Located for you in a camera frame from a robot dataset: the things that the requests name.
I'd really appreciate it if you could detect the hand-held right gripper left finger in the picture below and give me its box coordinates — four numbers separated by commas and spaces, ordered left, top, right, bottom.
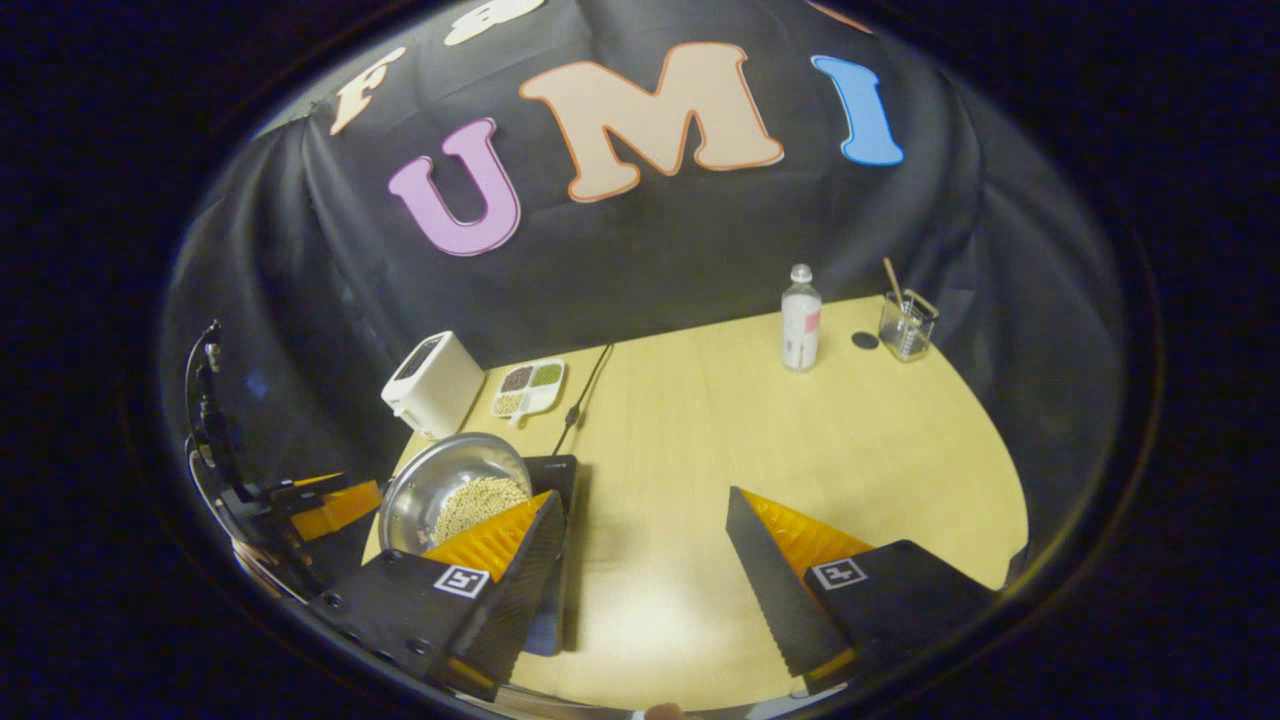
310, 488, 566, 701

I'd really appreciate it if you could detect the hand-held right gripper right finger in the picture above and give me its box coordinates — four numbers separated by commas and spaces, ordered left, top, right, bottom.
725, 486, 1001, 696

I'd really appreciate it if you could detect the steel pot with black handle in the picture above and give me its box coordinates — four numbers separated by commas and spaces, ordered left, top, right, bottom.
378, 432, 534, 557

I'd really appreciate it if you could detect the pile of yellow soybeans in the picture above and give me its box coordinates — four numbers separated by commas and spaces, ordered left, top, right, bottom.
433, 476, 529, 546

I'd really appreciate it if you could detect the black induction cooktop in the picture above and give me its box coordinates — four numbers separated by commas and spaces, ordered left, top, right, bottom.
520, 455, 581, 658

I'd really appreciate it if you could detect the white toaster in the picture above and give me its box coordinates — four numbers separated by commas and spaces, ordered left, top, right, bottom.
380, 331, 487, 441

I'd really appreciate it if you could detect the white divided dish of beans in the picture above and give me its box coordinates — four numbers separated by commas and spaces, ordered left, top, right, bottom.
489, 358, 567, 426

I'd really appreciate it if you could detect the clear bottle with pink label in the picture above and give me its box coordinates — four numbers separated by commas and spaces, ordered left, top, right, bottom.
780, 263, 823, 373

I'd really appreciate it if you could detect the black power cable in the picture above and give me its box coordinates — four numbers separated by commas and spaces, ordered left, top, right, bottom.
552, 343, 615, 458

